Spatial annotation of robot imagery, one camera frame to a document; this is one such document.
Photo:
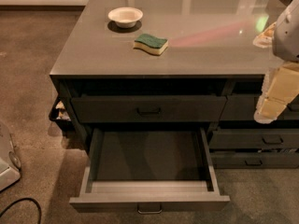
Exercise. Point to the grey middle right drawer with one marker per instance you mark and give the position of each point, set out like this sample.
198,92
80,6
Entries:
254,139

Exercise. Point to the open grey middle drawer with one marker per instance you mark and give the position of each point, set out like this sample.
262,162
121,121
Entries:
149,173

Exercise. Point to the green and yellow sponge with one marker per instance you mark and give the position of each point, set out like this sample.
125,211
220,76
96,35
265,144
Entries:
151,44

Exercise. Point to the grey bottom right drawer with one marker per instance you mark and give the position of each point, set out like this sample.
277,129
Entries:
264,160

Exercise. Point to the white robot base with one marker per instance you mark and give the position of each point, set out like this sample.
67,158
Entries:
10,165

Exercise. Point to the grey top left drawer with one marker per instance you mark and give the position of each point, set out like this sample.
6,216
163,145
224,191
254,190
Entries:
148,108

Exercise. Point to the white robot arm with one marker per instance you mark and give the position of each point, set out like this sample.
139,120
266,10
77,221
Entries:
285,43

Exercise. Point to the black bin with items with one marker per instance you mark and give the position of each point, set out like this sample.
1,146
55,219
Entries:
59,116

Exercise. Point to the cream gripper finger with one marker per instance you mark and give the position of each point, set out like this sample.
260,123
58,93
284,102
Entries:
280,87
264,39

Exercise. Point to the white paper bowl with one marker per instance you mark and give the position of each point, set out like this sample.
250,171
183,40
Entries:
125,17

